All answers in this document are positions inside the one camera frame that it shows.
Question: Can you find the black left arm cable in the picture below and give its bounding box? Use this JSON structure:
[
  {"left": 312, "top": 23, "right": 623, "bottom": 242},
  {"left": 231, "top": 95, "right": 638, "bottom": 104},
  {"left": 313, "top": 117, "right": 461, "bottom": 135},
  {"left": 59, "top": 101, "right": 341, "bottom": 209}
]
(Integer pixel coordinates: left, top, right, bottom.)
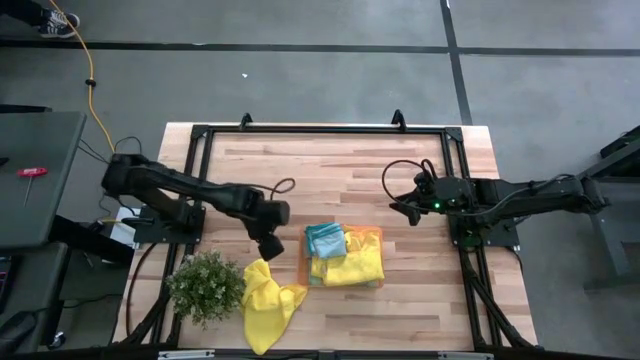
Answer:
[{"left": 249, "top": 176, "right": 297, "bottom": 202}]

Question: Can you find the black power cable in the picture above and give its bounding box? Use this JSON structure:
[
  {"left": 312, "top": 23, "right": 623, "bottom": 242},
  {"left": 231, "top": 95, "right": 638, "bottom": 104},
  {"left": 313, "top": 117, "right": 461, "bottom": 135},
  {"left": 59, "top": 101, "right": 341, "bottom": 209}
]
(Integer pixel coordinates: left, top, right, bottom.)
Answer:
[{"left": 77, "top": 135, "right": 144, "bottom": 224}]

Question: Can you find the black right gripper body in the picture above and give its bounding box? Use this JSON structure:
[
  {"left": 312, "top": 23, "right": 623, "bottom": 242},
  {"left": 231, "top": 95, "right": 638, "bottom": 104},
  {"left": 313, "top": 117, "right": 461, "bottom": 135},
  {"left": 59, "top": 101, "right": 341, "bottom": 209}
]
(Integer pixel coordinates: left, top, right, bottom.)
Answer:
[{"left": 412, "top": 171, "right": 477, "bottom": 217}]

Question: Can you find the grey metal table frame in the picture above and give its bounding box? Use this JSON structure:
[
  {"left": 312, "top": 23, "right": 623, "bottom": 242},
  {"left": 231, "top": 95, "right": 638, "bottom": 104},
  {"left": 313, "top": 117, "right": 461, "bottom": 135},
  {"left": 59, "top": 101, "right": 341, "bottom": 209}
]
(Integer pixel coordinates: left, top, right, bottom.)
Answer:
[{"left": 579, "top": 124, "right": 640, "bottom": 291}]

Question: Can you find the person's leg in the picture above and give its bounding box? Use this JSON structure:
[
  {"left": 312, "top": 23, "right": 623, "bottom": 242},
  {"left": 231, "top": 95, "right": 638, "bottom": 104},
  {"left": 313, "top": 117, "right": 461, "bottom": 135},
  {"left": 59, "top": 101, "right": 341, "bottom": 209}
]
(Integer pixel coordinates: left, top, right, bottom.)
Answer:
[{"left": 0, "top": 0, "right": 56, "bottom": 26}]

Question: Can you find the black table rail frame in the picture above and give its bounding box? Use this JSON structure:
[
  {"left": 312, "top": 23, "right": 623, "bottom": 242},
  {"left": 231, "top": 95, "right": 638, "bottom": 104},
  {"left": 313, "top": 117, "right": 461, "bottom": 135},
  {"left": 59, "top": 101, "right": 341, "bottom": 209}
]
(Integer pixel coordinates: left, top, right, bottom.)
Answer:
[{"left": 112, "top": 112, "right": 540, "bottom": 352}]

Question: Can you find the orange floor cable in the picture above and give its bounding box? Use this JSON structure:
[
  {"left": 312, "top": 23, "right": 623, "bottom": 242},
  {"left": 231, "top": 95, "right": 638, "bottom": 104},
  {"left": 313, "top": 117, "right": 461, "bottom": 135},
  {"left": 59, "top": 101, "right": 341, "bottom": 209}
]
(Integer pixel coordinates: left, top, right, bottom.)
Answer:
[{"left": 48, "top": 0, "right": 122, "bottom": 156}]

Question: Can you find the red-handled tool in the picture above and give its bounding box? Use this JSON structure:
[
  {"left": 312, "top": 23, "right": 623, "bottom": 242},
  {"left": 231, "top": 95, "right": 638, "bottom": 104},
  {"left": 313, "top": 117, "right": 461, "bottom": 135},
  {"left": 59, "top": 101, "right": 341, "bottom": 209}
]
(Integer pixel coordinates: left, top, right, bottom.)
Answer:
[{"left": 17, "top": 166, "right": 50, "bottom": 207}]

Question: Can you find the white paper sheet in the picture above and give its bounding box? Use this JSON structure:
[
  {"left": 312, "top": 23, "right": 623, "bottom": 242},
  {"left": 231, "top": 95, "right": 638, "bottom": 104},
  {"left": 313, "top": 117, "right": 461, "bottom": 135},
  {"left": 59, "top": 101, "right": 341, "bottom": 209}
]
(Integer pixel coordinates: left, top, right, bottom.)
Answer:
[{"left": 108, "top": 206, "right": 145, "bottom": 250}]

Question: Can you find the orange translucent plastic bin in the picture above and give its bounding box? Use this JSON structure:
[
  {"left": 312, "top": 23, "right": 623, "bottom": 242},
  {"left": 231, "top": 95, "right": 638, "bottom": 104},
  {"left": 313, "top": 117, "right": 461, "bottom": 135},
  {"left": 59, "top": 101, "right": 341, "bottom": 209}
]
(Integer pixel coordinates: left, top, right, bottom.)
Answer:
[{"left": 297, "top": 224, "right": 386, "bottom": 290}]

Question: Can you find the small green potted plant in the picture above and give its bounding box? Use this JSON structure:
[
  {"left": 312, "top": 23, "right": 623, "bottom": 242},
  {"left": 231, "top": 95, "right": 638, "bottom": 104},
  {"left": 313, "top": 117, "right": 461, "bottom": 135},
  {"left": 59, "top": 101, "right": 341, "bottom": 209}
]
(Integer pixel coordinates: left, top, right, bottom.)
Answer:
[{"left": 164, "top": 249, "right": 247, "bottom": 330}]

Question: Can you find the yellow microfiber towel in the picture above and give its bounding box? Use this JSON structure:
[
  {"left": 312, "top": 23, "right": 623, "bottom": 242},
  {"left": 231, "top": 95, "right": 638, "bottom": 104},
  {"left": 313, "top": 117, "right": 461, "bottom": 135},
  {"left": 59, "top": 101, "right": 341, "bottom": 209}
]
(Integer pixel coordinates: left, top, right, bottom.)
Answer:
[
  {"left": 241, "top": 257, "right": 309, "bottom": 357},
  {"left": 309, "top": 244, "right": 386, "bottom": 288},
  {"left": 342, "top": 225, "right": 384, "bottom": 255}
]

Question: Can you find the person's shoe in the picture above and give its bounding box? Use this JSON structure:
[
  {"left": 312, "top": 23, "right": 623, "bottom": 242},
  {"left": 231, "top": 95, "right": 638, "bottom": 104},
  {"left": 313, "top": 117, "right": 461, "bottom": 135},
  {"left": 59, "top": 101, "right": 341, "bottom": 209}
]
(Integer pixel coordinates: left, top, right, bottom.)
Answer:
[{"left": 37, "top": 9, "right": 81, "bottom": 40}]

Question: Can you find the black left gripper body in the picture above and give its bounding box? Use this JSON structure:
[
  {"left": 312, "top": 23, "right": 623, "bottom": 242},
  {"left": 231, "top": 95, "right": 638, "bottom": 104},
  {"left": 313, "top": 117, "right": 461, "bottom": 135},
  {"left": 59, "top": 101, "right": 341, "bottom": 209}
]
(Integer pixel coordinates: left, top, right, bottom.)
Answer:
[{"left": 243, "top": 198, "right": 292, "bottom": 242}]

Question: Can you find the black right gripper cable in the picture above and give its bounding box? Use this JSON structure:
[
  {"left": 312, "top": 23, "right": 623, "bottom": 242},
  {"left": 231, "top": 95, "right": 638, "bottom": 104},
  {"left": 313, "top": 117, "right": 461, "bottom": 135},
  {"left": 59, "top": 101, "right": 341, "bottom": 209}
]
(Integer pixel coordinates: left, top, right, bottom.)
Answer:
[{"left": 380, "top": 158, "right": 440, "bottom": 214}]

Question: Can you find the blue microfiber towel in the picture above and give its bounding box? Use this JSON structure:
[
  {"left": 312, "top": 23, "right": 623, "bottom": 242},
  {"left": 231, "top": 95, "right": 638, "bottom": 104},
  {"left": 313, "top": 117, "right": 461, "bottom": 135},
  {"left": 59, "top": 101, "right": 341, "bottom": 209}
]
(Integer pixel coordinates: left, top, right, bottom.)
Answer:
[{"left": 304, "top": 221, "right": 349, "bottom": 261}]

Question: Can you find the dark grey side table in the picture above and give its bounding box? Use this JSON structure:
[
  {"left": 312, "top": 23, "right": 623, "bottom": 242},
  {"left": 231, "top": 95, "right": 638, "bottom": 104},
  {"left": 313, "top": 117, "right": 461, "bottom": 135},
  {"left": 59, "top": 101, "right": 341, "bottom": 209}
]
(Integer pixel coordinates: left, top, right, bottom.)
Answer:
[{"left": 0, "top": 103, "right": 88, "bottom": 252}]

